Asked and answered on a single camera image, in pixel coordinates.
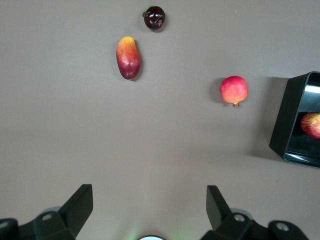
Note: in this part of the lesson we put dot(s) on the dark purple mangosteen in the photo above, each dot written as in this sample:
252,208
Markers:
155,18

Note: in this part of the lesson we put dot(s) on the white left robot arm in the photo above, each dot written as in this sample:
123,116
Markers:
151,238

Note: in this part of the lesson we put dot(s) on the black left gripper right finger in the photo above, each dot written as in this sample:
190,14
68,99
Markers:
235,227

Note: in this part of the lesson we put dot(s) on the red yellow striped apple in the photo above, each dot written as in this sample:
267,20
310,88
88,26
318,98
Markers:
311,125

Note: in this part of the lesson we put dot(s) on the black plastic box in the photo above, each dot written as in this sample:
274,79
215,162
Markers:
285,120

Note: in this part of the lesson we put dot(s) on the brown table cover sheet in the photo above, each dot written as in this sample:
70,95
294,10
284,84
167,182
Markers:
75,125

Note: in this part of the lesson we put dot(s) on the red yellow mango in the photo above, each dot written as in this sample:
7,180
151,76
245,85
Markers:
128,60

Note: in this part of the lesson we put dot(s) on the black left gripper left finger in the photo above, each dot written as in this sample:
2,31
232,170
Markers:
57,225

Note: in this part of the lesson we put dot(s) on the red pomegranate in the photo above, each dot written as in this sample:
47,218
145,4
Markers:
233,90

